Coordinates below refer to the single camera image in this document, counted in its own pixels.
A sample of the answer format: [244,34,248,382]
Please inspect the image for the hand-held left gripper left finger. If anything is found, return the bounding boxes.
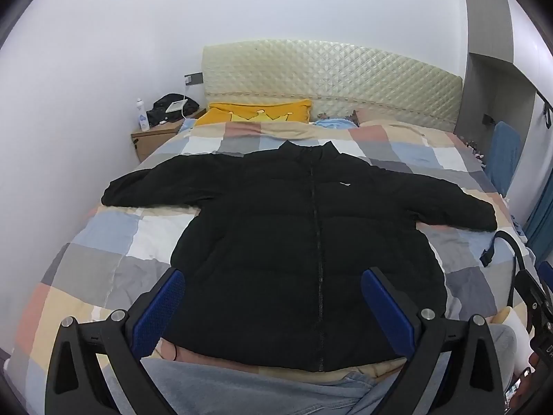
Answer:
[44,267,186,415]

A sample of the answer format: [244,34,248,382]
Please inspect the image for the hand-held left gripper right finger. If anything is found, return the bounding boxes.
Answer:
[351,267,507,415]

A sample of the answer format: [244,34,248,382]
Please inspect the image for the black puffer jacket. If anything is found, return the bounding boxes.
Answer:
[101,140,498,373]

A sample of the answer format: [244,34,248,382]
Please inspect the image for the checkered patchwork blanket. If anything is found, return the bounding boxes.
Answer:
[4,119,541,403]

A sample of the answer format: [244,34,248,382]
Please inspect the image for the teal curtain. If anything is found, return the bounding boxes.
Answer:
[521,173,553,264]

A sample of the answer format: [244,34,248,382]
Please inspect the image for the person's blue jeans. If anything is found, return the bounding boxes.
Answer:
[97,324,517,415]

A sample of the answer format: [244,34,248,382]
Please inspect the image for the blue hanging towel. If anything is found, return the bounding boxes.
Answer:
[488,120,522,197]

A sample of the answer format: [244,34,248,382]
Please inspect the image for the wooden nightstand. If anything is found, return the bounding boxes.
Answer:
[131,108,207,163]

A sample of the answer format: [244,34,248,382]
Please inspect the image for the pink pillow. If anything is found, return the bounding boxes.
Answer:
[352,109,407,129]

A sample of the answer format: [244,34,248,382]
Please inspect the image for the light blue cloth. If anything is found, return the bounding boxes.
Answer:
[312,117,360,130]

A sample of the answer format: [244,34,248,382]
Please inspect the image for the black bag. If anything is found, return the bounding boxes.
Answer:
[146,94,200,127]

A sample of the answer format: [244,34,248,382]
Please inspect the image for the yellow crown pillow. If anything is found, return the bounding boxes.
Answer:
[194,99,313,127]

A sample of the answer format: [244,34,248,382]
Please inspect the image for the cream quilted headboard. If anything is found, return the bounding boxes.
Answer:
[201,39,464,133]

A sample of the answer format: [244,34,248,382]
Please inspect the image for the black strap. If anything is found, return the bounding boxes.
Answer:
[480,230,524,307]

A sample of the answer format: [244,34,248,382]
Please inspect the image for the white charging cable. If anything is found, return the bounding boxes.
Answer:
[181,80,193,120]

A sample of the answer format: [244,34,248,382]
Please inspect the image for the grey wall shelf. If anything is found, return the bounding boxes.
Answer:
[453,0,553,139]

